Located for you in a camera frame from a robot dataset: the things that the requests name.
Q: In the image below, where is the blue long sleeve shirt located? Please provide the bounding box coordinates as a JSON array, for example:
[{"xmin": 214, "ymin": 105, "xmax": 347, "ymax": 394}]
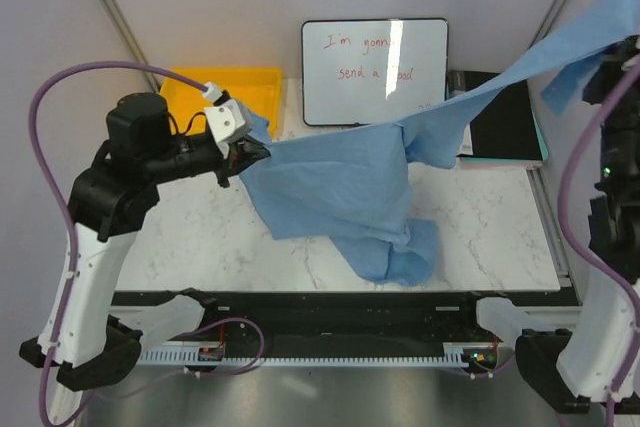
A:
[{"xmin": 241, "ymin": 0, "xmax": 639, "ymax": 287}]

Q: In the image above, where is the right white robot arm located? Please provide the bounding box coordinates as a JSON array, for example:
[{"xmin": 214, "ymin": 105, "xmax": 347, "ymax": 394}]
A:
[{"xmin": 457, "ymin": 35, "xmax": 639, "ymax": 426}]

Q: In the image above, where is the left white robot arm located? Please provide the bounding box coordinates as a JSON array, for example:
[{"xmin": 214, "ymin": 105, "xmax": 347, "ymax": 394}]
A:
[{"xmin": 19, "ymin": 91, "xmax": 268, "ymax": 395}]

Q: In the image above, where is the yellow plastic tray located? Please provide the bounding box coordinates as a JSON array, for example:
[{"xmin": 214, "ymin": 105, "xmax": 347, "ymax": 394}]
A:
[{"xmin": 160, "ymin": 67, "xmax": 283, "ymax": 138}]

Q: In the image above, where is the black binder folder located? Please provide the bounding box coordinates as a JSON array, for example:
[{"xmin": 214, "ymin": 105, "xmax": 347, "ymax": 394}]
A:
[{"xmin": 458, "ymin": 81, "xmax": 548, "ymax": 162}]

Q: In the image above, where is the small whiteboard with red writing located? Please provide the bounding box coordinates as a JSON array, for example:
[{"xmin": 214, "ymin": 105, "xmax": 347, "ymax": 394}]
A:
[{"xmin": 301, "ymin": 18, "xmax": 449, "ymax": 127}]

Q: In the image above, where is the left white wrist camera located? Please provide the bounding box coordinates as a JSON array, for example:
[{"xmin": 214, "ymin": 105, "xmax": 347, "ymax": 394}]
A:
[{"xmin": 202, "ymin": 82, "xmax": 252, "ymax": 144}]

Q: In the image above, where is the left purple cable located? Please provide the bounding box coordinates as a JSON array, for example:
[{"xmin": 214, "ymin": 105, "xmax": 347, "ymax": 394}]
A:
[{"xmin": 28, "ymin": 60, "xmax": 266, "ymax": 426}]

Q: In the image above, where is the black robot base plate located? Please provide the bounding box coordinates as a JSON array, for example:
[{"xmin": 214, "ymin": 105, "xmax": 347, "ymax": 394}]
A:
[{"xmin": 105, "ymin": 289, "xmax": 581, "ymax": 348}]

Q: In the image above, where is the white slotted cable duct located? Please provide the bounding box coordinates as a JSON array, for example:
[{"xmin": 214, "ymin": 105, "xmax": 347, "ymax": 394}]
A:
[{"xmin": 137, "ymin": 342, "xmax": 495, "ymax": 369}]

